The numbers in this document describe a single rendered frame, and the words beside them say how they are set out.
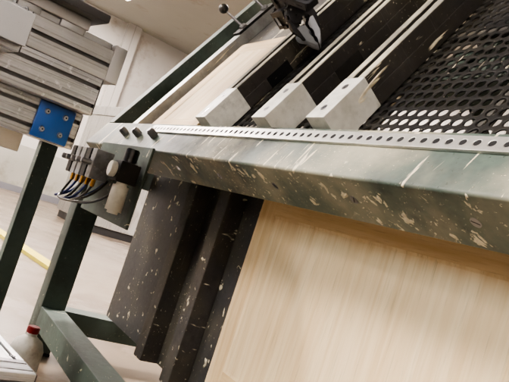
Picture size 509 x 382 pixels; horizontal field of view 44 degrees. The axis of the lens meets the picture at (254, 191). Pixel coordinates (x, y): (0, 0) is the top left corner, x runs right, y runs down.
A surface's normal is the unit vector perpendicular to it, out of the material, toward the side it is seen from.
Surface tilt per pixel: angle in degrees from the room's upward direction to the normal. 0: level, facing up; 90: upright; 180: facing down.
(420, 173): 60
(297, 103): 90
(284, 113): 90
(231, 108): 90
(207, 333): 90
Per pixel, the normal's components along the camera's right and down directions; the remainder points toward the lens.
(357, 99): 0.49, 0.10
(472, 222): -0.68, 0.67
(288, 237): -0.82, -0.30
